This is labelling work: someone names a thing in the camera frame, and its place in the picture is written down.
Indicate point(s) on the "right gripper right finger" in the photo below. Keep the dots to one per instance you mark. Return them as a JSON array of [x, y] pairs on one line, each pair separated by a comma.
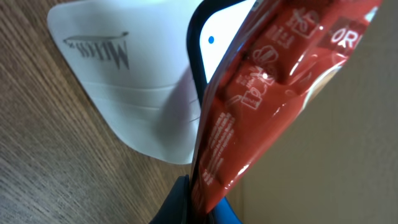
[[224, 214]]

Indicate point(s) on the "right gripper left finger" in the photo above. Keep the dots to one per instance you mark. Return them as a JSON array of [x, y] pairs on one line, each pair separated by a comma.
[[176, 207]]

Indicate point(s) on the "red snack packet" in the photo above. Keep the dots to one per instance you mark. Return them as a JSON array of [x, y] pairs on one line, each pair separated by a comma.
[[284, 53]]

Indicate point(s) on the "white barcode scanner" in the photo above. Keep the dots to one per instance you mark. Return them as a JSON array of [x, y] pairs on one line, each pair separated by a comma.
[[131, 59]]

